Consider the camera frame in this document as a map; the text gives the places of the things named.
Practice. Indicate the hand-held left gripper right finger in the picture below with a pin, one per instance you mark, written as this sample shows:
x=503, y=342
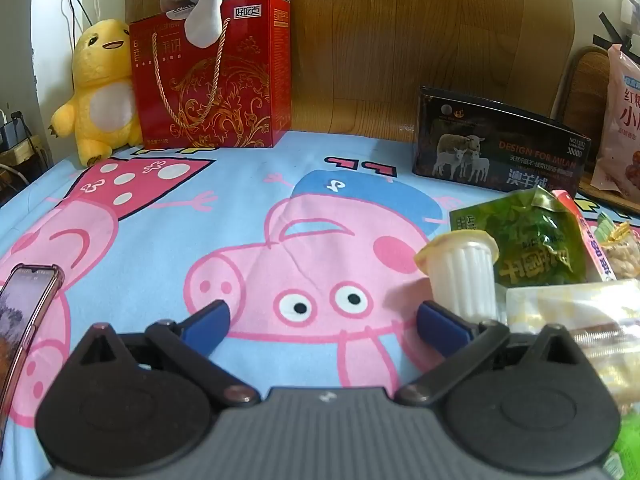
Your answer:
x=440, y=325

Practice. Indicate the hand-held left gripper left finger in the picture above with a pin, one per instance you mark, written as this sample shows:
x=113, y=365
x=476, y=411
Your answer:
x=207, y=325

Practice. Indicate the white jelly cup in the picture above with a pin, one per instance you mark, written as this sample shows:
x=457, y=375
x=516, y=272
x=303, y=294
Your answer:
x=465, y=275

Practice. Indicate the dark green snack packet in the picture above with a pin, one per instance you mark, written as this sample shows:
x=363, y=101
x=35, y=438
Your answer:
x=535, y=240

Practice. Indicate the black tin box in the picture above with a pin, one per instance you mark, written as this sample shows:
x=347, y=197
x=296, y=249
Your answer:
x=525, y=160

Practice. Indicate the blue cartoon printed blanket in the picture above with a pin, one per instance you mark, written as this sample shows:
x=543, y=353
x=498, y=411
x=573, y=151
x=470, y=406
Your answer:
x=150, y=240

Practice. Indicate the pale yellow cake packet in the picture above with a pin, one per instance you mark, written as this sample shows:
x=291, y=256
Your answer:
x=575, y=300

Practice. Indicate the pink striped snack packet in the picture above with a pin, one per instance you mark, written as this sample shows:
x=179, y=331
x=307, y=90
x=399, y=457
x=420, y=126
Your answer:
x=592, y=245

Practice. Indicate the smartphone in pink case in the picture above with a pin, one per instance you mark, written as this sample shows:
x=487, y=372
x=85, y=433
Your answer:
x=20, y=320

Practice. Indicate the clear peanut packet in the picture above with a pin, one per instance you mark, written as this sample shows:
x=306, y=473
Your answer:
x=622, y=257

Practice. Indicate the bright green packet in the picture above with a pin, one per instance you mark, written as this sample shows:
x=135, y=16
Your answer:
x=627, y=452

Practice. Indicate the red gift box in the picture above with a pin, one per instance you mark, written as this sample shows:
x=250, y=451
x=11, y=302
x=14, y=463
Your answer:
x=240, y=90

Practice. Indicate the wooden bedside shelf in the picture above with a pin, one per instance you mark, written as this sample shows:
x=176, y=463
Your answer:
x=25, y=160

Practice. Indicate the yellow plush toy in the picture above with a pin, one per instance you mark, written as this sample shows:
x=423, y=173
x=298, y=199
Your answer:
x=100, y=85

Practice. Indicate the pink snack bag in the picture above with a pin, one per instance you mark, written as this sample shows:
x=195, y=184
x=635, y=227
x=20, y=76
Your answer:
x=620, y=125

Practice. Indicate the brown woven seat mat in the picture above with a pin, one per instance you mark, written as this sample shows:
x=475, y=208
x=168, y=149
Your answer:
x=585, y=90

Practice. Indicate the wooden headboard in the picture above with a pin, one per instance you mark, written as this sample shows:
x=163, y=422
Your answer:
x=400, y=35

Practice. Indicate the black tape strip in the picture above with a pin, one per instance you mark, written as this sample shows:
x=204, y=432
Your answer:
x=612, y=30

